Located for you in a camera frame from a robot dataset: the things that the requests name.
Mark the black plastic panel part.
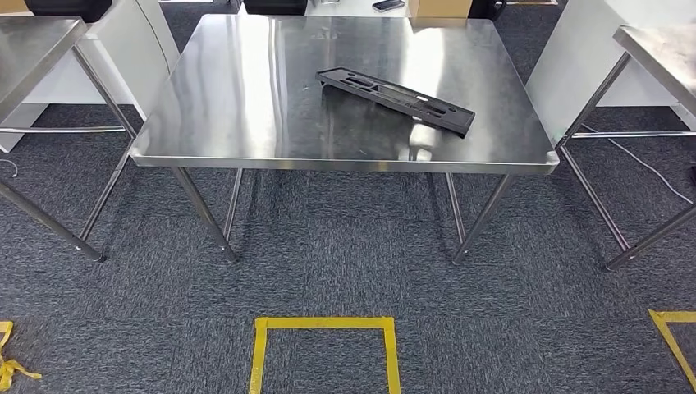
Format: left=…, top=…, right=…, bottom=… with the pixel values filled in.
left=315, top=66, right=477, bottom=140

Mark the stainless steel workbench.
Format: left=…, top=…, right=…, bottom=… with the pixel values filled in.
left=129, top=13, right=561, bottom=266

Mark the yellow floor tape square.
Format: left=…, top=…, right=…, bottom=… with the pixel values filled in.
left=248, top=317, right=402, bottom=394

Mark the black padded chair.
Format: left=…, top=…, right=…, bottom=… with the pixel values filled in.
left=243, top=0, right=309, bottom=16
left=24, top=0, right=113, bottom=24

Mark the brown cardboard box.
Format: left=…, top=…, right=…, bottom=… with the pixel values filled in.
left=407, top=0, right=474, bottom=21

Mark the white partition panel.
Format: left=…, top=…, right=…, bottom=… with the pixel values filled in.
left=0, top=0, right=181, bottom=154
left=524, top=0, right=696, bottom=149

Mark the stainless steel table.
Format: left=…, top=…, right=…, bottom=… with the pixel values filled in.
left=0, top=16, right=138, bottom=263
left=556, top=24, right=696, bottom=273

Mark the crumpled yellow tape strip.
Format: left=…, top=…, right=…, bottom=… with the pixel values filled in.
left=0, top=320, right=43, bottom=394

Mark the black bag with handle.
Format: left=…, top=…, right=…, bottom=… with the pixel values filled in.
left=469, top=0, right=508, bottom=21

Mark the thin white cable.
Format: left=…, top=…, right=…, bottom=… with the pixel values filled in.
left=580, top=123, right=696, bottom=205

